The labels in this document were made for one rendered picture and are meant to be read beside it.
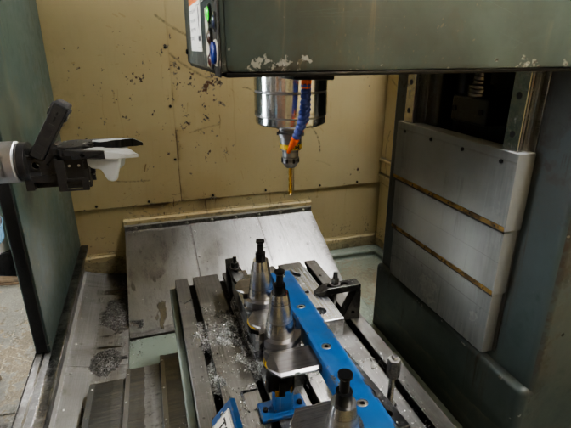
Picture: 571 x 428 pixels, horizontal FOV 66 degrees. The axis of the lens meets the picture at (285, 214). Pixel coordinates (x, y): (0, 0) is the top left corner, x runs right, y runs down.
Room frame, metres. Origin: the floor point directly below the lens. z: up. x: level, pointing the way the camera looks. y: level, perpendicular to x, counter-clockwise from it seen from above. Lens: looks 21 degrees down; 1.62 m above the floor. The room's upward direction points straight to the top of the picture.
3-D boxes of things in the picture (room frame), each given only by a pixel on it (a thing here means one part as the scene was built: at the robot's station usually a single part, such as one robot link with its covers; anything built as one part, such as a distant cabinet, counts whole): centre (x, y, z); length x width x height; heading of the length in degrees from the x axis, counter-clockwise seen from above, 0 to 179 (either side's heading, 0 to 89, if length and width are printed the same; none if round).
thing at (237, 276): (1.17, 0.15, 0.97); 0.13 x 0.03 x 0.15; 18
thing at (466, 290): (1.13, -0.44, 1.16); 0.48 x 0.05 x 0.51; 18
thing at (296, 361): (0.50, -0.01, 1.21); 0.07 x 0.05 x 0.01; 108
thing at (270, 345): (0.55, 0.01, 1.21); 0.06 x 0.06 x 0.03
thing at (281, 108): (1.00, -0.01, 1.52); 0.16 x 0.16 x 0.12
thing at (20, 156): (0.79, 0.42, 1.42); 0.12 x 0.08 x 0.09; 103
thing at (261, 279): (0.66, 0.04, 1.26); 0.04 x 0.04 x 0.07
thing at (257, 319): (0.61, 0.03, 1.21); 0.07 x 0.05 x 0.01; 108
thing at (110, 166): (0.77, 0.31, 1.43); 0.09 x 0.03 x 0.06; 78
